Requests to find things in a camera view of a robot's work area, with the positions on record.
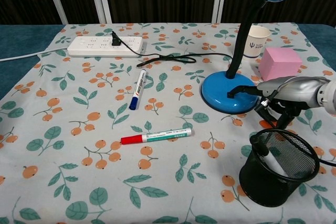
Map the black mesh pen holder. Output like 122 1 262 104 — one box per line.
238 129 320 208

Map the white power strip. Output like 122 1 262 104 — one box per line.
67 35 146 58

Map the blue cap whiteboard marker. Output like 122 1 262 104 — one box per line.
129 69 149 111

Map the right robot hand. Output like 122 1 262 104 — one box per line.
227 76 329 130

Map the white power strip cable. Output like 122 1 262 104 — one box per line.
0 47 69 62

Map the white marker with black cap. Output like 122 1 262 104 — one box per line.
258 147 287 177

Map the white paper cup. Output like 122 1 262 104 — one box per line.
243 25 271 61

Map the floral print tablecloth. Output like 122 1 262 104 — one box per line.
0 22 336 224

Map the black power cable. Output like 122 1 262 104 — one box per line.
110 31 233 68

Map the blue desk lamp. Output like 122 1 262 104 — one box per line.
201 0 299 114

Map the pink foam cube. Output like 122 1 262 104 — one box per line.
258 47 303 82

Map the thin black cable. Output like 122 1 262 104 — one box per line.
316 156 336 167

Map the red cap whiteboard marker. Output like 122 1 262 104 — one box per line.
120 127 192 145

